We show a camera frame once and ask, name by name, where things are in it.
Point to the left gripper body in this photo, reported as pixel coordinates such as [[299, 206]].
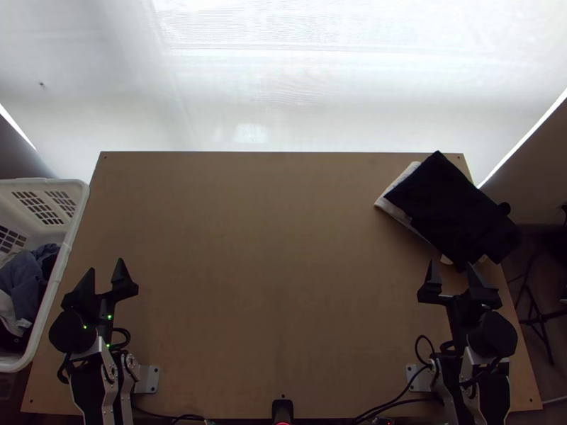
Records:
[[104, 307]]

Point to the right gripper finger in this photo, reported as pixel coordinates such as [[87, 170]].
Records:
[[430, 285], [483, 292]]

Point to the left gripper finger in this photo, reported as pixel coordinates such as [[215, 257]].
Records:
[[83, 290], [122, 283]]

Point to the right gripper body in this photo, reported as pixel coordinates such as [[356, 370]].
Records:
[[458, 310]]

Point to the dark t-shirt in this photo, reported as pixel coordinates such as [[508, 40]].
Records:
[[452, 212]]

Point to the white laundry basket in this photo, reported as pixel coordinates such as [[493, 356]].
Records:
[[66, 265]]

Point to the black tripod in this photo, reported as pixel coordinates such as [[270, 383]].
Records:
[[537, 319]]

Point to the heap of clothes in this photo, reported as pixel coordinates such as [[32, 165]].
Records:
[[22, 283]]

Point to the white folded garment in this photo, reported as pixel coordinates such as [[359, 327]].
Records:
[[384, 204]]

